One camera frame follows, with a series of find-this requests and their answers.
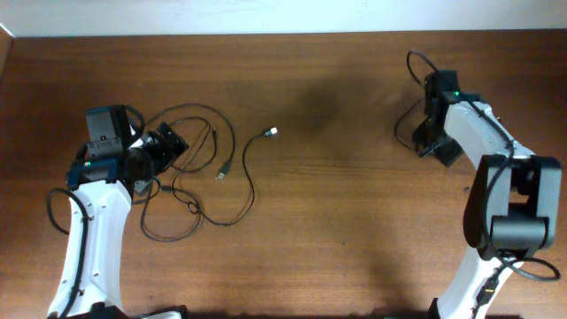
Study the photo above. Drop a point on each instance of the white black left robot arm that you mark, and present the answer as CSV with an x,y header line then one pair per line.
x,y
119,161

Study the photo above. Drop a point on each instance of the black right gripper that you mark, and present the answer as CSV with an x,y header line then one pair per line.
x,y
446,152

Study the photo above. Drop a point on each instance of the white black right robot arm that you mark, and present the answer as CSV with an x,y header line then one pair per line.
x,y
512,209

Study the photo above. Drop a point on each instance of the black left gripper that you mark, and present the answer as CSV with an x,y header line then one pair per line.
x,y
167,155

